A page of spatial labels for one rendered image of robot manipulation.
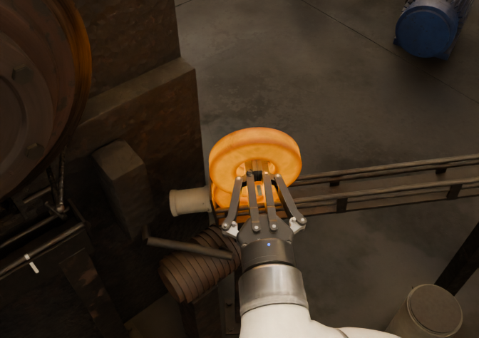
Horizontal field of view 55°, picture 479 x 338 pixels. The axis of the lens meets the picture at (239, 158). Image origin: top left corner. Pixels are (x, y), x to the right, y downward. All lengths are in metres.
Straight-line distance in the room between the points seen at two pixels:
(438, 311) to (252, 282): 0.61
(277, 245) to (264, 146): 0.16
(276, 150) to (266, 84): 1.63
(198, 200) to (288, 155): 0.32
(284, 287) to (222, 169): 0.24
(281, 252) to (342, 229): 1.19
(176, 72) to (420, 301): 0.74
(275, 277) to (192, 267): 0.52
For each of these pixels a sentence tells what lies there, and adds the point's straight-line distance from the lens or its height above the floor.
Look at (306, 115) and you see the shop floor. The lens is 2.19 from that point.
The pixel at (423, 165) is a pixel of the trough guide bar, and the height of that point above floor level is 0.72.
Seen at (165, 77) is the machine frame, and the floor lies 0.87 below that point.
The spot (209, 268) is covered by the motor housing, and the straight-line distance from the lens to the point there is 1.11.
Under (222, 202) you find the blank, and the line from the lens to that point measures 1.00.
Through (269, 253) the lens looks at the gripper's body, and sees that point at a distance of 0.63.
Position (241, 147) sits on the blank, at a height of 0.97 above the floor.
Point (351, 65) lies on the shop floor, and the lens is 2.53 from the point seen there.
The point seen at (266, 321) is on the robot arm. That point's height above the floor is 0.95.
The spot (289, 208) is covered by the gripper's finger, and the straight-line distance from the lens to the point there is 0.69.
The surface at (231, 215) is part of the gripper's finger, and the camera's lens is 0.68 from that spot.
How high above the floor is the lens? 1.50
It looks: 49 degrees down
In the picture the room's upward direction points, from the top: straight up
